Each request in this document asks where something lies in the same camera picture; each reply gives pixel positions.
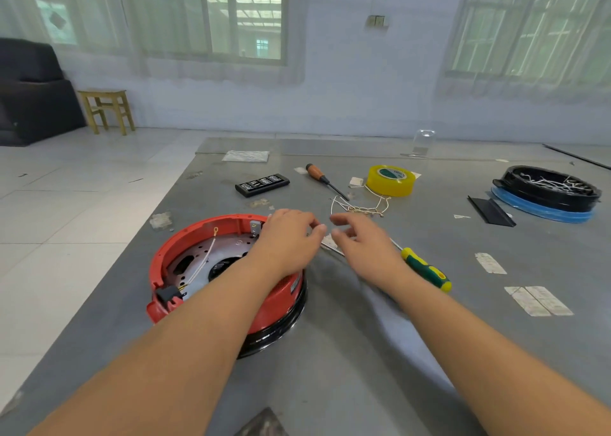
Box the black armchair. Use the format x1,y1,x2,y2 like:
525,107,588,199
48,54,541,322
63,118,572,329
0,38,87,146

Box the blue ring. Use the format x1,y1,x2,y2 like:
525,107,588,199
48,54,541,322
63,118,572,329
491,187,598,225

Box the white wire with ring terminal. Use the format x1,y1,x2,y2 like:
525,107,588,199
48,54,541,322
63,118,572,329
330,194,366,216
363,185,391,218

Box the wide white tape strips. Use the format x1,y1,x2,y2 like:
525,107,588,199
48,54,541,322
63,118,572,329
504,285,576,318

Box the black round appliance part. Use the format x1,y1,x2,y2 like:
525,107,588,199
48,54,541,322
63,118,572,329
493,165,603,213

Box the narrow white tape strip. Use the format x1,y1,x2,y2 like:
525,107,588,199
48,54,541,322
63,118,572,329
474,251,509,276

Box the person's left hand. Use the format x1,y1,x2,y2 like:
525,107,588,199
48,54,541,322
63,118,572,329
248,208,328,281

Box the green yellow handle screwdriver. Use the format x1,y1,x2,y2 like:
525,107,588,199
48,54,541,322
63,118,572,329
390,238,454,293

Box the person's left forearm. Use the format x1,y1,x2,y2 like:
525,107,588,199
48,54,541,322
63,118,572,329
29,259,288,436

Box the person's right forearm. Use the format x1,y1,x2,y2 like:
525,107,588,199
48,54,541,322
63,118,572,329
386,269,611,436

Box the person's right hand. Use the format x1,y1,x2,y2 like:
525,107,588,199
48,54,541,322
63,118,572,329
329,211,414,293

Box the sheer white curtain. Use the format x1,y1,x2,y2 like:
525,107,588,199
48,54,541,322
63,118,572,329
434,0,611,106
0,0,309,83

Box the small wooden stool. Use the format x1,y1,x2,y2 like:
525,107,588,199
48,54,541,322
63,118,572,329
76,89,137,135

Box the large barred window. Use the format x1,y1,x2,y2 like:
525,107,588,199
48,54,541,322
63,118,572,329
449,0,611,81
33,0,286,62

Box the red round appliance base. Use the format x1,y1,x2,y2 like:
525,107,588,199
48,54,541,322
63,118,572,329
146,213,309,358

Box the thin black rod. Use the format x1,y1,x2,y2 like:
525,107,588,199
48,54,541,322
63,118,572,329
542,143,611,171

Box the black flat plate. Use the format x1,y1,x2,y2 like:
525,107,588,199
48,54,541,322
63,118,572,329
468,195,517,228

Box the yellow tape roll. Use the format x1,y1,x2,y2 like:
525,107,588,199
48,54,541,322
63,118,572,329
367,164,418,199

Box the white paper sheet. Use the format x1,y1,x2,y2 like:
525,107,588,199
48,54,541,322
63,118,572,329
221,149,271,164

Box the crumpled white tape piece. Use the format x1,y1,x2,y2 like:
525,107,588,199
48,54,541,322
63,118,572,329
320,234,345,257

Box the black remote control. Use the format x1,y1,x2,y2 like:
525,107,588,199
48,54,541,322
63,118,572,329
235,172,291,198

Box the orange handle screwdriver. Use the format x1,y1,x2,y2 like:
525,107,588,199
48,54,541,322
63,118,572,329
305,162,353,203

